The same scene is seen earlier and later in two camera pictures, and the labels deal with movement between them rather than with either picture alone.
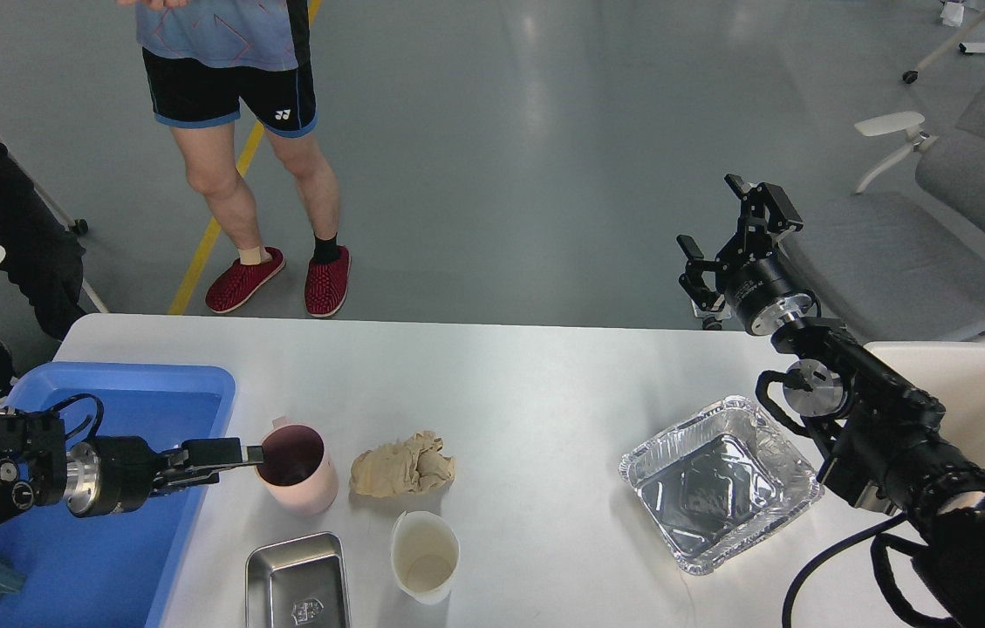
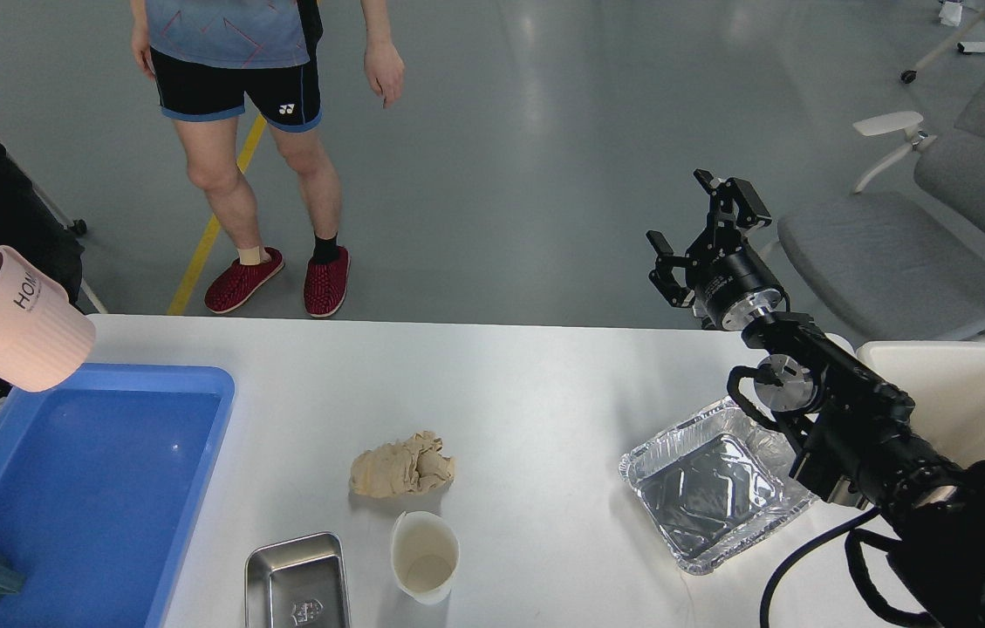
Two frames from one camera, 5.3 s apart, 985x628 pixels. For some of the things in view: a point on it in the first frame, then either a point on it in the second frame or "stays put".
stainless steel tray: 299,582 stays put
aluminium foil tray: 719,484 stays put
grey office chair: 947,236 stays put
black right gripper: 762,286 to 732,286
